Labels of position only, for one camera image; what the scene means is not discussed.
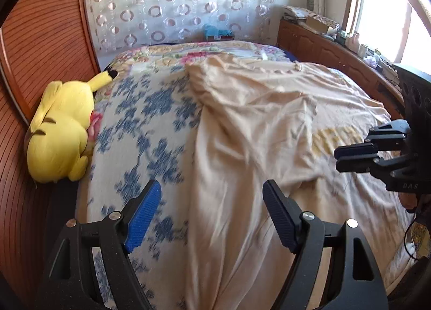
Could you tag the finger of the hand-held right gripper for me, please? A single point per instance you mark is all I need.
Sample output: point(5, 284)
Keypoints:
point(353, 151)
point(357, 165)

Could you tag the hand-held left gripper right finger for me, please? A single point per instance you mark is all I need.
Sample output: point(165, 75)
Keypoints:
point(279, 215)

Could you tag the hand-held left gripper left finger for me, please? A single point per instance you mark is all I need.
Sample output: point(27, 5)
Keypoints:
point(144, 212)

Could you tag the beige shirt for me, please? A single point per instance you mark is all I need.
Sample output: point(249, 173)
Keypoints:
point(252, 145)

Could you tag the person's right hand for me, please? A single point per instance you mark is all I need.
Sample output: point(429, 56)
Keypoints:
point(408, 201)

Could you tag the blue floral bedspread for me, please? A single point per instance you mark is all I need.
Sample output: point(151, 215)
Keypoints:
point(148, 134)

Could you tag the yellow patterned cloth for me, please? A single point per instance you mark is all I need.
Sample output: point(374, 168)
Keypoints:
point(417, 239)

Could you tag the white bottle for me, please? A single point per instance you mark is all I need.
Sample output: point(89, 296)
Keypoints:
point(355, 40)

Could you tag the window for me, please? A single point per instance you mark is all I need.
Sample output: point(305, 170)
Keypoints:
point(387, 10)

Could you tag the wooden cabinet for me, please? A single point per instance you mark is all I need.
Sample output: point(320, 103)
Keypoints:
point(316, 47)

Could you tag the dark blue bed sheet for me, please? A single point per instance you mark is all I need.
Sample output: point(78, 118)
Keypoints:
point(290, 55)

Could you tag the yellow plush toy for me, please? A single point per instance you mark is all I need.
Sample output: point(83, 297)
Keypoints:
point(60, 128)

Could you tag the cardboard box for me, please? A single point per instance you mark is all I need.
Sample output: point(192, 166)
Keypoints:
point(318, 25)

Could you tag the stack of folded papers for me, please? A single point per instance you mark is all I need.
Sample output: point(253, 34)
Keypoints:
point(298, 13)

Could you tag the pink floral quilt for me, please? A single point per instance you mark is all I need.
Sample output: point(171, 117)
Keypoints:
point(202, 55)

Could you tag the blue cloth bundle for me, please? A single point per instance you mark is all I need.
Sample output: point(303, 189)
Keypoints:
point(215, 31)

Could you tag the wooden headboard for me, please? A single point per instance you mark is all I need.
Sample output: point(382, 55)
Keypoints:
point(43, 33)

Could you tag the sheer curtain with circles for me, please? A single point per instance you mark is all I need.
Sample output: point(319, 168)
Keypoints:
point(175, 0)

